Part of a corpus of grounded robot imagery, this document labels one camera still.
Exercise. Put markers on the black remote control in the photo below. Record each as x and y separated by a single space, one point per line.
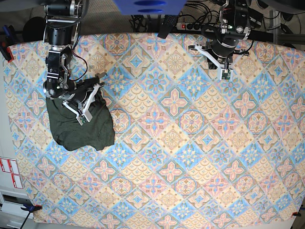
167 25

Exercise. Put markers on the orange clamp lower right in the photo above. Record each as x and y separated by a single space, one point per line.
297 214

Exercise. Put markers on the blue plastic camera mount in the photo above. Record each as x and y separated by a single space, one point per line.
146 7

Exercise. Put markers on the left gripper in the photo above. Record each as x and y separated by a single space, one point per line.
220 54

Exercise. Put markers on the blue clamp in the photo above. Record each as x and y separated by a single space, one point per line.
5 45
31 208

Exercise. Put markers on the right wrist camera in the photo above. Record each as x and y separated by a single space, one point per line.
84 118

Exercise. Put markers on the blue clamp upper left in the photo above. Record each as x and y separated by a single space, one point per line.
5 45

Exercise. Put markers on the black round stool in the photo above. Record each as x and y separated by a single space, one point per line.
33 29

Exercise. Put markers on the white power strip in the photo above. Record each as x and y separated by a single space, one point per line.
188 26

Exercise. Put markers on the blue clamp lower left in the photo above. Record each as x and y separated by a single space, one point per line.
31 208

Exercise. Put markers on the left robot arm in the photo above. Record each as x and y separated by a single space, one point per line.
233 26

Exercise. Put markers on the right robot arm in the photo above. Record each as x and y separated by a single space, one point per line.
63 24

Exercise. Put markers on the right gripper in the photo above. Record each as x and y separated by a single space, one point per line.
81 96

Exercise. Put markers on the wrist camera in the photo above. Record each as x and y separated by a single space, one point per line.
224 74
84 118

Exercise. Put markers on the dark green long-sleeve shirt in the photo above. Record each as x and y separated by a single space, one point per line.
66 130

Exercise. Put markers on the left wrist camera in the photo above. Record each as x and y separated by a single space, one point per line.
224 74

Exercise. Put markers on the red white label stickers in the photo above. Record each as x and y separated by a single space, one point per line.
10 168

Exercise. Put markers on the colourful patterned tablecloth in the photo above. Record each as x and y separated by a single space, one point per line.
190 150

